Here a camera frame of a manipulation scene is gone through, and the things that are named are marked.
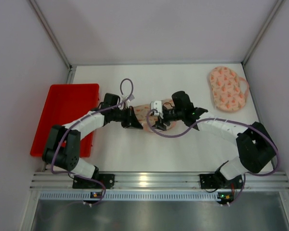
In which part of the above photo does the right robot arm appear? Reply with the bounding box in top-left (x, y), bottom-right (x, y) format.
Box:
top-left (150, 91), bottom-right (278, 189)

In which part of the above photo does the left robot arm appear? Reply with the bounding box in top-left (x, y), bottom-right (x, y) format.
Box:
top-left (42, 93), bottom-right (143, 181)

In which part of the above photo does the red plastic bin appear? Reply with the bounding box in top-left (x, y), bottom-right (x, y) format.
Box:
top-left (30, 83), bottom-right (100, 157)

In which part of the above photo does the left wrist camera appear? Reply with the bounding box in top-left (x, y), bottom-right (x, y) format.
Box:
top-left (121, 94), bottom-right (134, 107)

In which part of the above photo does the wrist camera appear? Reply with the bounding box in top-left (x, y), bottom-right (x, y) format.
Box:
top-left (121, 94), bottom-right (134, 107)
top-left (150, 101), bottom-right (163, 117)

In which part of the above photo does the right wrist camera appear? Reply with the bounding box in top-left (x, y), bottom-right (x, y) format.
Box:
top-left (150, 101), bottom-right (163, 117)

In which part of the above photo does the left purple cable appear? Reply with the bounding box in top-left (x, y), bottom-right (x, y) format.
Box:
top-left (50, 78), bottom-right (135, 205)

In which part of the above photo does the purple cable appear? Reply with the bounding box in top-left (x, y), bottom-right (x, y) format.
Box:
top-left (50, 78), bottom-right (135, 205)
top-left (146, 109), bottom-right (280, 205)

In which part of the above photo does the left aluminium frame post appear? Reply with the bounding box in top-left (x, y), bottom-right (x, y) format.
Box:
top-left (27, 0), bottom-right (72, 70)

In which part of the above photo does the aluminium frame post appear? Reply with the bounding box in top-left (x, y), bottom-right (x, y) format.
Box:
top-left (240, 0), bottom-right (289, 65)
top-left (27, 0), bottom-right (72, 70)

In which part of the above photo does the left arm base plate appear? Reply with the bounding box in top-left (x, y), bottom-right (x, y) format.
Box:
top-left (72, 173), bottom-right (115, 189)

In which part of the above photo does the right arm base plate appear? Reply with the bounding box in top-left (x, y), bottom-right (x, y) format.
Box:
top-left (199, 172), bottom-right (244, 190)

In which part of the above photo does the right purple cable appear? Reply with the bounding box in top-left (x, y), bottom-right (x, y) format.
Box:
top-left (146, 109), bottom-right (280, 205)

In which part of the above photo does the perforated cable duct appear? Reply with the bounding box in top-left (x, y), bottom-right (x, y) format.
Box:
top-left (39, 191), bottom-right (234, 201)

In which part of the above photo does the aluminium front rail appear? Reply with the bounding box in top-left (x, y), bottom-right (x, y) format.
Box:
top-left (30, 172), bottom-right (289, 192)

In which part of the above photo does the right aluminium frame post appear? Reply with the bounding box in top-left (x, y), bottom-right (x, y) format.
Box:
top-left (240, 0), bottom-right (289, 65)

